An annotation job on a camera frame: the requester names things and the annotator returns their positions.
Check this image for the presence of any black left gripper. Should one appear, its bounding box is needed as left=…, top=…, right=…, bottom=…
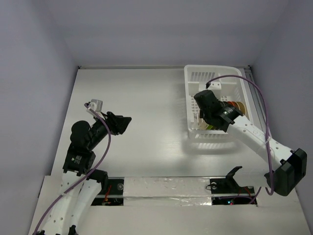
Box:
left=88, top=110, right=131, bottom=148

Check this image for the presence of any white plastic dish rack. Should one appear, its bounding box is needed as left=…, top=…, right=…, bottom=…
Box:
left=184, top=65, right=254, bottom=140

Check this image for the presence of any cream plate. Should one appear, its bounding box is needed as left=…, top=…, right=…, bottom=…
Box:
left=198, top=110, right=208, bottom=130

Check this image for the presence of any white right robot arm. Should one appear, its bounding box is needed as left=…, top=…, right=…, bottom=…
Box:
left=194, top=90, right=307, bottom=196

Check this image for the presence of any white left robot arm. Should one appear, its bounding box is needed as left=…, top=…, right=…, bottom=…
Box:
left=33, top=111, right=132, bottom=235

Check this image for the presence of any orange plate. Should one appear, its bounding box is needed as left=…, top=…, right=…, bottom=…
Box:
left=232, top=102, right=239, bottom=109

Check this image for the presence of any tan flower plate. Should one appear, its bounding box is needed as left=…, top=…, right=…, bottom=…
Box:
left=237, top=102, right=242, bottom=112

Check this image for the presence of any silver foil base strip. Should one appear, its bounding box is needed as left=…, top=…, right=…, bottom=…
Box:
left=123, top=177, right=212, bottom=207

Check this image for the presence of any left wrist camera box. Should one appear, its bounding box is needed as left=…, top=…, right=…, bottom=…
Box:
left=87, top=99, right=103, bottom=113

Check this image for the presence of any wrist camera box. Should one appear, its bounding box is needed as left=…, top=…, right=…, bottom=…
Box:
left=207, top=81, right=222, bottom=90
left=87, top=99, right=103, bottom=113

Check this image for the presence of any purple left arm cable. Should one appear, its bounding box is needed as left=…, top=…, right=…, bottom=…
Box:
left=33, top=102, right=112, bottom=235

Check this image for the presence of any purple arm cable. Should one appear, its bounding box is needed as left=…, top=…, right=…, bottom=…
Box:
left=206, top=74, right=274, bottom=196
left=33, top=102, right=112, bottom=235

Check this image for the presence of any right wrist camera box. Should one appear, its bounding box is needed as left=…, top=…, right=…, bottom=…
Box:
left=207, top=81, right=222, bottom=90

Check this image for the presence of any aluminium side rail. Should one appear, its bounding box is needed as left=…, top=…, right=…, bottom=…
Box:
left=244, top=66, right=266, bottom=132

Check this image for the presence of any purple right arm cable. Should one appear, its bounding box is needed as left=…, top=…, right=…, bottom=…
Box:
left=206, top=74, right=274, bottom=196

